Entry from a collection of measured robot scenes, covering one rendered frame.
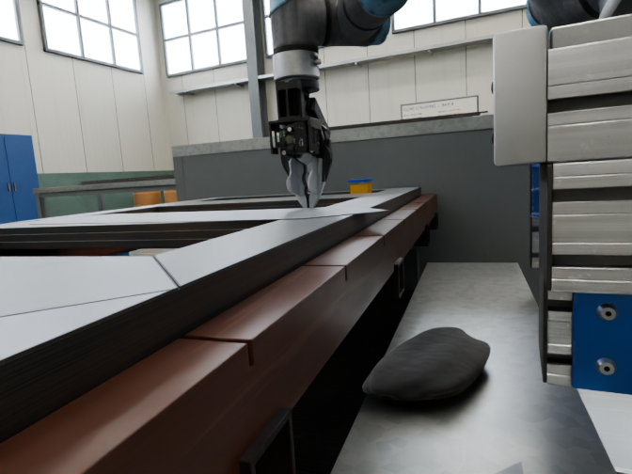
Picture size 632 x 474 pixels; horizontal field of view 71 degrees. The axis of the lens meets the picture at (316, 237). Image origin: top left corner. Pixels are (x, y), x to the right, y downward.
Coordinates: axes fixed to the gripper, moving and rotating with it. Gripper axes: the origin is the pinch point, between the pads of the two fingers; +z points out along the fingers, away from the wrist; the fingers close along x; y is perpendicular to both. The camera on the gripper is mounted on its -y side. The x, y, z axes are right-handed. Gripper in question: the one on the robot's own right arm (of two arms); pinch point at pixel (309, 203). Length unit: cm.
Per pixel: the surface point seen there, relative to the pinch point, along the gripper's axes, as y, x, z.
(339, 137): -71, -14, -16
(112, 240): 19.8, -25.6, 3.1
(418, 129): -71, 12, -17
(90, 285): 54, 6, 0
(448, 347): 25.4, 24.2, 14.7
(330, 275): 40.7, 16.2, 3.0
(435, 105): -895, -42, -126
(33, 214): -515, -719, 34
